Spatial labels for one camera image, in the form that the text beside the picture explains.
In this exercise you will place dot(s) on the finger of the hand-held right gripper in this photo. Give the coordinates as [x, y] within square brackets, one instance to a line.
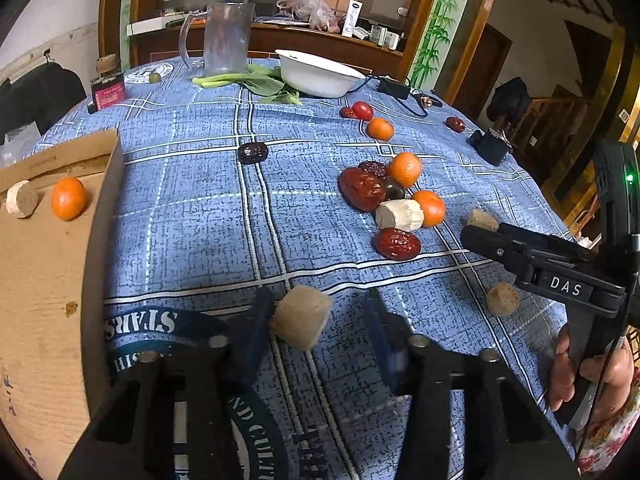
[482, 240]
[547, 242]

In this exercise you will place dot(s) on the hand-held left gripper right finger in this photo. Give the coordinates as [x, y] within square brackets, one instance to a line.
[381, 332]

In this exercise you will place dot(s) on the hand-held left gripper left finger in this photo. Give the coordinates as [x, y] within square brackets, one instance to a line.
[256, 320]

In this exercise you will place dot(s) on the beige cylindrical chunk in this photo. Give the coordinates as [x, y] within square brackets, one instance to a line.
[502, 299]
[21, 199]
[399, 214]
[301, 317]
[482, 220]

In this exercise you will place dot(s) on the brown cardboard box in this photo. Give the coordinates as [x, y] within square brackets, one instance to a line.
[40, 285]

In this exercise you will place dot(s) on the person's right forearm floral sleeve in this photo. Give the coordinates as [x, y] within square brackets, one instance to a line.
[617, 442]

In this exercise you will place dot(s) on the person's right hand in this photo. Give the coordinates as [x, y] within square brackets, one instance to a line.
[562, 375]

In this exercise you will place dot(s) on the orange tangerine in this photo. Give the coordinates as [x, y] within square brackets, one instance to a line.
[69, 199]
[405, 169]
[431, 208]
[381, 129]

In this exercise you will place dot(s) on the black clip device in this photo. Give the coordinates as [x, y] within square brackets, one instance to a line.
[490, 146]

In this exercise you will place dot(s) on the dark purple plum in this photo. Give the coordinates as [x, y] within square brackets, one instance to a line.
[394, 189]

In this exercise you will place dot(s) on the blue plaid tablecloth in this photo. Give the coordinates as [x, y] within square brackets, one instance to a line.
[200, 220]

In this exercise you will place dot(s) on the small red jujube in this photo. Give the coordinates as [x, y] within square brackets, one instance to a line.
[455, 123]
[348, 113]

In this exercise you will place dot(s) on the dark red wrinkled jujube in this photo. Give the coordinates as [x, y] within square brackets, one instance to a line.
[372, 167]

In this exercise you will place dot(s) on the large red jujube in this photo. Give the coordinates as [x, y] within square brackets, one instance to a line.
[359, 187]

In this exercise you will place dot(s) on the dark bag on chair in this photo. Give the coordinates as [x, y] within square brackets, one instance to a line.
[510, 97]

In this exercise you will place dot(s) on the dark brown dried date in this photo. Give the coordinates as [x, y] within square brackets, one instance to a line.
[252, 153]

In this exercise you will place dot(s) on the red cherry tomato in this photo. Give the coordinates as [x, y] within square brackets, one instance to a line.
[363, 110]

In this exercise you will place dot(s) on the black power adapter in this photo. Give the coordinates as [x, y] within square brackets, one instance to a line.
[394, 86]

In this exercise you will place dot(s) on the white enamel bowl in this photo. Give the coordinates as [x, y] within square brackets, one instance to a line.
[320, 77]

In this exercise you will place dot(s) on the green leafy vegetable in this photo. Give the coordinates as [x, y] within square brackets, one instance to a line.
[250, 80]

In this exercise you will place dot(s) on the tall white carton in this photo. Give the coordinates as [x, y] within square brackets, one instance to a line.
[351, 17]

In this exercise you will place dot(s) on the green olive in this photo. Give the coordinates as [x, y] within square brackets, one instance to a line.
[155, 77]

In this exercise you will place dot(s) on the red and black box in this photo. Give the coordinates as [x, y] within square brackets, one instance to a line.
[107, 92]

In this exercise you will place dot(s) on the clear glass pitcher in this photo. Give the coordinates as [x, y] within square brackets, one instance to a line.
[227, 40]

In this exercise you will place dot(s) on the clear plastic bag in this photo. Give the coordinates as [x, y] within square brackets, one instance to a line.
[310, 10]

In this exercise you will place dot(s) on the crumpled clear plastic wrap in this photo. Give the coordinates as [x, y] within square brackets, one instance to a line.
[19, 141]

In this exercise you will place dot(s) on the dark jacket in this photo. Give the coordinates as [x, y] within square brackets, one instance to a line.
[45, 97]

